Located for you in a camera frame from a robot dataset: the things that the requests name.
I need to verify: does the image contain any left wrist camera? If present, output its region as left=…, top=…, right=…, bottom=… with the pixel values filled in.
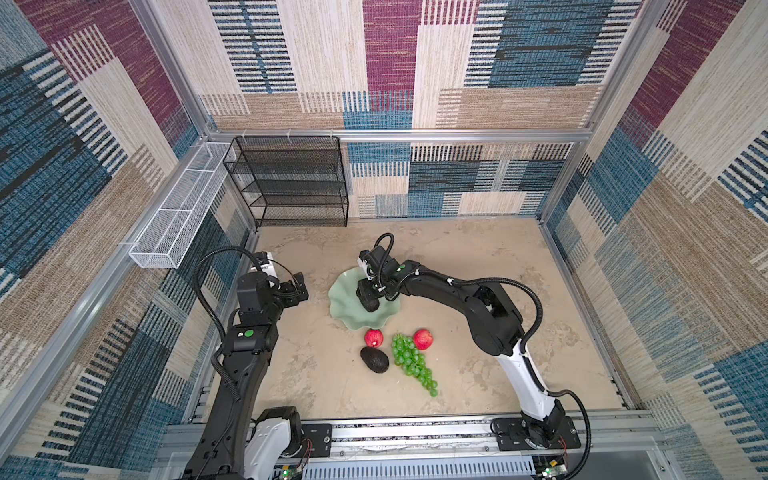
left=254, top=251, right=277, bottom=278

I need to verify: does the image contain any green fake grape bunch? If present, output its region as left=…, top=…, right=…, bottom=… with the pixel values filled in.
left=391, top=333, right=439, bottom=397

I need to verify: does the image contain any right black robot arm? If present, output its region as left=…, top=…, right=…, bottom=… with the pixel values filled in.
left=357, top=246, right=589, bottom=449

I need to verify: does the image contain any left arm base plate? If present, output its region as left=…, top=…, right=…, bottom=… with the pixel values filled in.
left=297, top=423, right=333, bottom=459

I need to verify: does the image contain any dark fake avocado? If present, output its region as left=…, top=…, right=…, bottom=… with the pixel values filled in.
left=360, top=346, right=390, bottom=374
left=356, top=290, right=380, bottom=313

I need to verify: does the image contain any aluminium front rail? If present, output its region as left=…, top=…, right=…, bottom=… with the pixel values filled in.
left=155, top=410, right=667, bottom=480

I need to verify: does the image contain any mint green wavy bowl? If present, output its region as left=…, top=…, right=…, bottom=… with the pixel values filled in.
left=328, top=267, right=401, bottom=330

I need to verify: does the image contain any white wire mesh basket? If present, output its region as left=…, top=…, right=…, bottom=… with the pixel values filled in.
left=129, top=142, right=230, bottom=269

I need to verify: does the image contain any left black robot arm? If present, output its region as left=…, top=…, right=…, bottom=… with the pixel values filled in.
left=180, top=245, right=309, bottom=479

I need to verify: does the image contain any red fake apple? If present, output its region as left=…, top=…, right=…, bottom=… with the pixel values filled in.
left=364, top=329, right=384, bottom=348
left=412, top=329, right=434, bottom=351

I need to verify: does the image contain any black wire shelf rack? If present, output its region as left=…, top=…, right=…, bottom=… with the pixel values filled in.
left=223, top=136, right=349, bottom=228

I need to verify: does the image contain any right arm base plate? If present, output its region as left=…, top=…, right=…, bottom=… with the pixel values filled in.
left=490, top=416, right=582, bottom=451

